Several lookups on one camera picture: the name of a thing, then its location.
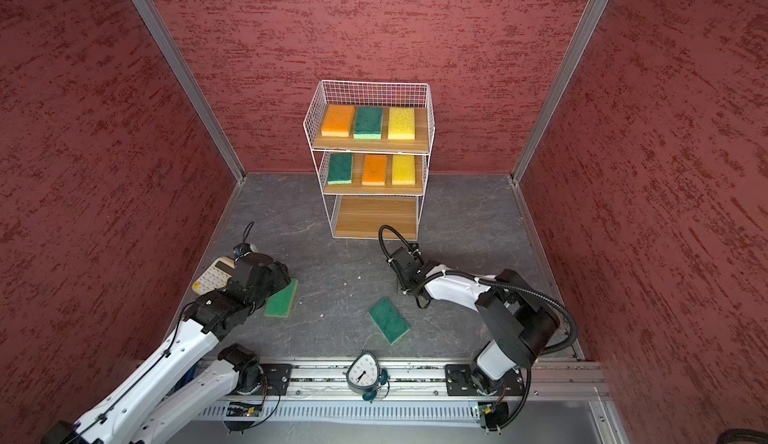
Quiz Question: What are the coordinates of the yellow sponge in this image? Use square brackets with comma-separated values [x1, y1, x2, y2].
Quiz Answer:
[391, 155, 416, 186]
[387, 108, 415, 141]

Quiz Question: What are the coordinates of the orange sponge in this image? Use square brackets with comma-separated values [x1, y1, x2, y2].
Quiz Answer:
[361, 155, 387, 187]
[320, 105, 356, 138]

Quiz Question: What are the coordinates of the dark green sponge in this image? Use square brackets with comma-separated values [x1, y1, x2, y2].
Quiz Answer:
[327, 153, 354, 186]
[353, 107, 383, 140]
[368, 298, 410, 345]

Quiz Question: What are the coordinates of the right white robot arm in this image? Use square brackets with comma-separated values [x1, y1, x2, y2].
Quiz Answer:
[385, 246, 562, 395]

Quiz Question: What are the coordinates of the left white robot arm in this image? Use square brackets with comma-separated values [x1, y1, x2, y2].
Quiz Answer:
[41, 252, 291, 443]

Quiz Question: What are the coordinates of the bottom wooden shelf board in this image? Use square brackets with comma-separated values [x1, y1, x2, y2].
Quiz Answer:
[332, 195, 418, 240]

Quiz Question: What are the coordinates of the wooden shelf board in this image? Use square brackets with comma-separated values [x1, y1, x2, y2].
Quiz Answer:
[309, 108, 434, 155]
[332, 195, 418, 240]
[318, 152, 428, 196]

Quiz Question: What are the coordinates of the middle wooden shelf board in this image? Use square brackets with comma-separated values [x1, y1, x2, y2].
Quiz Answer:
[318, 152, 428, 196]

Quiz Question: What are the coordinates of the top wooden shelf board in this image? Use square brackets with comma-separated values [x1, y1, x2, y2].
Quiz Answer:
[309, 108, 434, 155]

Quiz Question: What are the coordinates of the light green sponge left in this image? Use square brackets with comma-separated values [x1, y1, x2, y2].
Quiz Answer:
[264, 279, 298, 318]

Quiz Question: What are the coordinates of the beige calculator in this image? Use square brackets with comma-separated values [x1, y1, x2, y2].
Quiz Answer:
[192, 257, 234, 295]

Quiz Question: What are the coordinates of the white kitchen timer dial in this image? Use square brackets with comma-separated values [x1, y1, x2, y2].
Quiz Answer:
[345, 352, 389, 403]

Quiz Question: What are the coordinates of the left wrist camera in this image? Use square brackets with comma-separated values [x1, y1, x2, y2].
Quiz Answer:
[233, 221, 257, 262]

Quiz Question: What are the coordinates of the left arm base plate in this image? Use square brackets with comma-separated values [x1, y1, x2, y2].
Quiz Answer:
[233, 364, 293, 397]

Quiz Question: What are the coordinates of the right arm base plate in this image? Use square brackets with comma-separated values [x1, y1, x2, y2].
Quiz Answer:
[444, 364, 525, 397]

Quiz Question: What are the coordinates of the white wire shelf rack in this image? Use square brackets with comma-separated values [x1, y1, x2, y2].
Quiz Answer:
[303, 80, 435, 240]

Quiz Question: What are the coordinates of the black corrugated cable hose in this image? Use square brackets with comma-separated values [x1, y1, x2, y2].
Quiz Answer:
[377, 224, 579, 356]

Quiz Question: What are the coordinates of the aluminium mounting rail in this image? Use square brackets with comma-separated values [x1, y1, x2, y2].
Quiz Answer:
[122, 358, 610, 403]

